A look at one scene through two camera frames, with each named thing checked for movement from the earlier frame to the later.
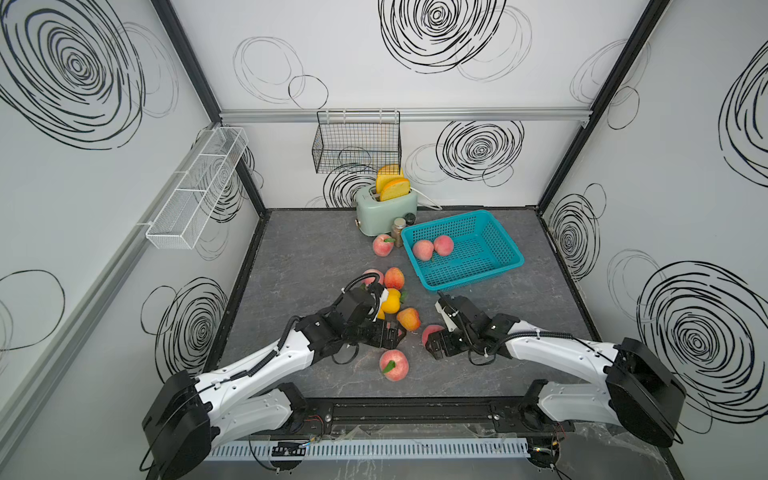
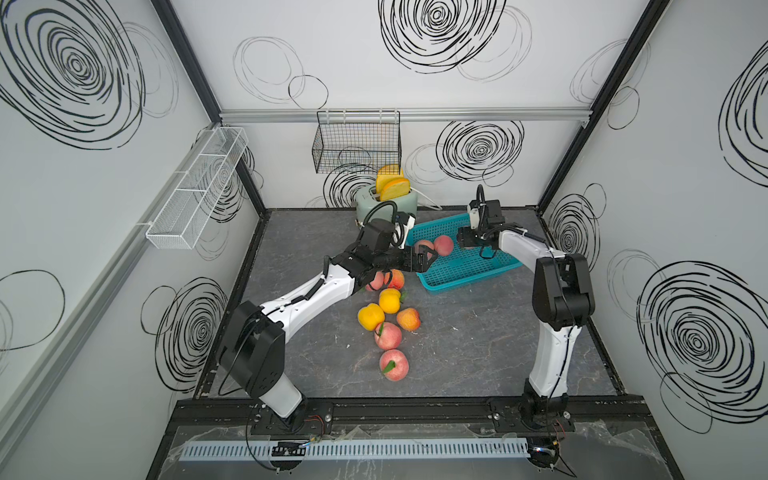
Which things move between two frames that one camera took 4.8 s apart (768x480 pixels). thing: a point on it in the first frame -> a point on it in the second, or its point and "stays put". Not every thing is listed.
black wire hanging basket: (357, 141) stays put
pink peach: (443, 245) stays put
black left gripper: (379, 339) -> (419, 266)
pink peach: (423, 250) stays put
